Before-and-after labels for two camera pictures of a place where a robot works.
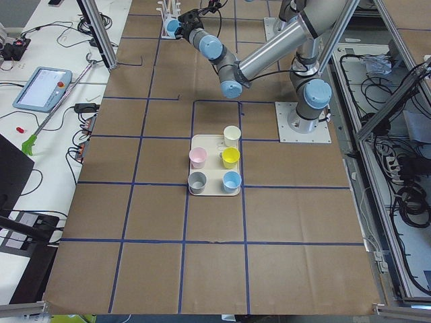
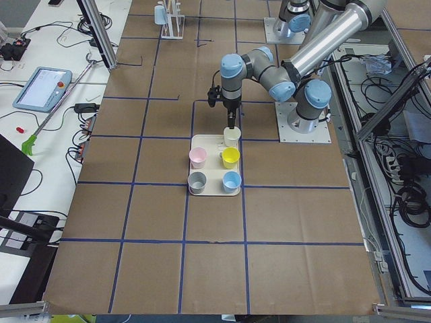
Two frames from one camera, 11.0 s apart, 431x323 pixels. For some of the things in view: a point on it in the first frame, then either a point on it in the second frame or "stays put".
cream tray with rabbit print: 214,168 stays put
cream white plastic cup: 231,134 stays put
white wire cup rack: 170,9 stays put
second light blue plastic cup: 231,182 stays put
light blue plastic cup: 171,26 -> 159,15
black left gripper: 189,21 -> 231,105
